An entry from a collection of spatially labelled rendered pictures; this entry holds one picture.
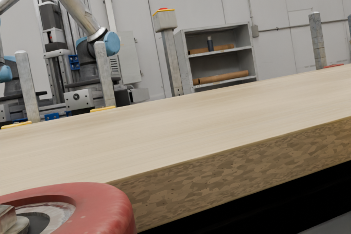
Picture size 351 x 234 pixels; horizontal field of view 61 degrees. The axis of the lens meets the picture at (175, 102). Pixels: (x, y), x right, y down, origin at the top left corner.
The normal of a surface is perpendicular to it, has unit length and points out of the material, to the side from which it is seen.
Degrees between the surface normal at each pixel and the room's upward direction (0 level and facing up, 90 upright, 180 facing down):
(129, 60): 90
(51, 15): 90
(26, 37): 90
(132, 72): 90
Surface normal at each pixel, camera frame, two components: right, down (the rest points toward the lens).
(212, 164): 0.35, -0.01
